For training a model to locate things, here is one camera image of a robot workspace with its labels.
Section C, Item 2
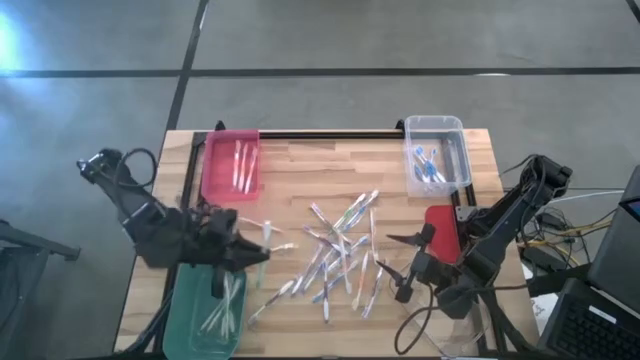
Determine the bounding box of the black power adapter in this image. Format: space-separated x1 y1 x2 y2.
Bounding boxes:
542 212 569 231
522 245 556 271

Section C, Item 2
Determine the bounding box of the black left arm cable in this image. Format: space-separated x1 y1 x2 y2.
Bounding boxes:
112 147 160 190

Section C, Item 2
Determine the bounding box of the clear shallow plastic tray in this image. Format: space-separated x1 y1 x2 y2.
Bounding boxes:
417 259 498 360

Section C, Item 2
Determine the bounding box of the yellow cable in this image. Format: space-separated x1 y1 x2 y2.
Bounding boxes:
517 227 601 251

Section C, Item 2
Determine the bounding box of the pink plastic bin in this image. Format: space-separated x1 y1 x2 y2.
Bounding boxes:
200 128 262 203

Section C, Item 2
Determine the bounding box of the white toothbrush at edge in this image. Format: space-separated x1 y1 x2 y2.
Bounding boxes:
247 278 297 327

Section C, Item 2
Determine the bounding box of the green plastic bin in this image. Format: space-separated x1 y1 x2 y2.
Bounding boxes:
162 263 250 360

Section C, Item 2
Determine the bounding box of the black laptop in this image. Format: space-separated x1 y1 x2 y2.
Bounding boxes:
537 163 640 360

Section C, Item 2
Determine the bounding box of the clear deep plastic bin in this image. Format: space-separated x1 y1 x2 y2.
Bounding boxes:
403 114 472 197

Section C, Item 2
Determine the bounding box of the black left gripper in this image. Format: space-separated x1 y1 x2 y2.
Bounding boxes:
189 207 271 272

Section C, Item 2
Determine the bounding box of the black metal stand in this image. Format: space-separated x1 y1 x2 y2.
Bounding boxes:
0 218 82 360

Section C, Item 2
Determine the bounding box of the red flat plastic lid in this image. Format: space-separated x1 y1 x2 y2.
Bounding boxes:
424 203 464 265

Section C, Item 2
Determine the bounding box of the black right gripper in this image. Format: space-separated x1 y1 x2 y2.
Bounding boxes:
375 223 451 296

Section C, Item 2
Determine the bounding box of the white cable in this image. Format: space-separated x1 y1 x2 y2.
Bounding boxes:
544 188 626 212

